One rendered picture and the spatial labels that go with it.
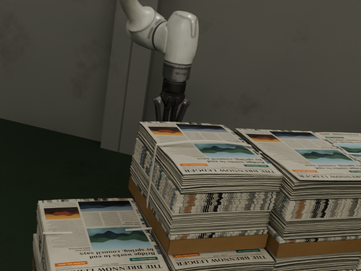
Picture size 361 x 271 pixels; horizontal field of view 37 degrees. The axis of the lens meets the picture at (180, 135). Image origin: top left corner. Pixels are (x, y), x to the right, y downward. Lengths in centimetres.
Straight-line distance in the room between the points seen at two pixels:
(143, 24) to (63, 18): 254
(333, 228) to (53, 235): 74
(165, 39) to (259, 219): 62
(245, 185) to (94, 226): 42
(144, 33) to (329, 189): 75
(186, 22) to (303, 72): 231
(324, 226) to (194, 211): 37
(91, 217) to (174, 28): 61
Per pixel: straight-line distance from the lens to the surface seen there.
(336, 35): 384
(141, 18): 172
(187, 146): 146
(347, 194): 150
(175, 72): 167
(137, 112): 402
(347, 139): 183
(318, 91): 390
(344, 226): 155
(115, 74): 401
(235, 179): 134
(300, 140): 168
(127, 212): 155
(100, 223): 149
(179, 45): 165
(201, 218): 136
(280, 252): 147
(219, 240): 141
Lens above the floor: 157
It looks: 19 degrees down
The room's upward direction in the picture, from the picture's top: 9 degrees clockwise
